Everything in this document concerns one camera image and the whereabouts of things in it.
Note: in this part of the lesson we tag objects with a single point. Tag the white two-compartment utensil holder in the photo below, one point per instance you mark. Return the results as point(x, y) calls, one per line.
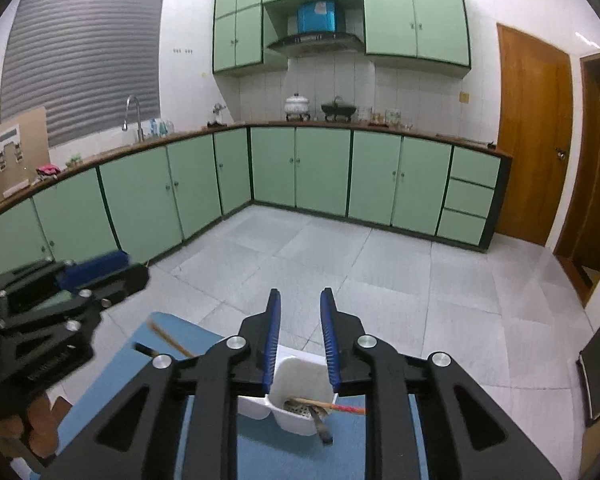
point(300, 375)

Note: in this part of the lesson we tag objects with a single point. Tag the plastic bottles by sink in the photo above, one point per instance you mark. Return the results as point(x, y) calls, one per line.
point(155, 127)

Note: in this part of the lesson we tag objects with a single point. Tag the white cooking pot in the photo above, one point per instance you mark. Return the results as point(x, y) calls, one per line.
point(296, 106)

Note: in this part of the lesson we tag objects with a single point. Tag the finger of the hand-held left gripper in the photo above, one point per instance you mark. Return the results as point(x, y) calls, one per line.
point(97, 266)
point(125, 282)

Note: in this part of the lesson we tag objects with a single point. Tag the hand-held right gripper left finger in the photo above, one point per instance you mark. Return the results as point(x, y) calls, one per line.
point(272, 340)

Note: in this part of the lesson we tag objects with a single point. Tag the pale wooden chopstick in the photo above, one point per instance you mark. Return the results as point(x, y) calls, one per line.
point(172, 341)

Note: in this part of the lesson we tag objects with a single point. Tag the green upper wall cabinets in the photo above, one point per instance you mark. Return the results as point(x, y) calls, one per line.
point(430, 20)

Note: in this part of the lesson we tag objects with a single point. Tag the closed wooden door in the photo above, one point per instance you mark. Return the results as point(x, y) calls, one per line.
point(530, 135)

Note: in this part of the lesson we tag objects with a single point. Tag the red cloth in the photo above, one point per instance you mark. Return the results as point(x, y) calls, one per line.
point(47, 169)

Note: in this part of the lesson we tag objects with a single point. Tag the grey window roller shutter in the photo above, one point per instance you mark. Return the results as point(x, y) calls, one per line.
point(80, 60)

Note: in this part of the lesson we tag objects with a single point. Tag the beige water dispenser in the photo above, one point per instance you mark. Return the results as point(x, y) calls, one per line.
point(30, 135)

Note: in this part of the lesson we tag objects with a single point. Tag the silver metal spoon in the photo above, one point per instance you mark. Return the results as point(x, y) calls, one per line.
point(322, 427)

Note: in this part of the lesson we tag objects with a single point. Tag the chrome kitchen faucet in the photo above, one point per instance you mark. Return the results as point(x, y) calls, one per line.
point(139, 120)

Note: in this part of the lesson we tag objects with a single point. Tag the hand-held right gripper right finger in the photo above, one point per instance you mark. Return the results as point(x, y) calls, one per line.
point(330, 340)

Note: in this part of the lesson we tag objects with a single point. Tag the person's left hand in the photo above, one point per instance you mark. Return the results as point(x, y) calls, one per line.
point(45, 425)

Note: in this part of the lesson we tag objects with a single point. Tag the green kitchen base cabinets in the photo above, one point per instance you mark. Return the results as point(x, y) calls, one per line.
point(305, 170)

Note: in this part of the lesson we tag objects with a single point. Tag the range hood with blue film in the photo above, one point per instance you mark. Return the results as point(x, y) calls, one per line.
point(315, 42)

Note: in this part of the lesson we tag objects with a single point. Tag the wooden chopstick red end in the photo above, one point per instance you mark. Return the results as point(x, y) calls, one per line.
point(320, 404)

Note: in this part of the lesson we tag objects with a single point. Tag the wooden doorway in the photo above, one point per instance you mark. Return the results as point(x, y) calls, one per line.
point(590, 185)

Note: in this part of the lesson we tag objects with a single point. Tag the dark blue chopstick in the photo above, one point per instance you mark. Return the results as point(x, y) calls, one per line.
point(142, 349)

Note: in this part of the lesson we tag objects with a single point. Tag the black wok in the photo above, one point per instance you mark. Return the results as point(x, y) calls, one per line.
point(337, 108)

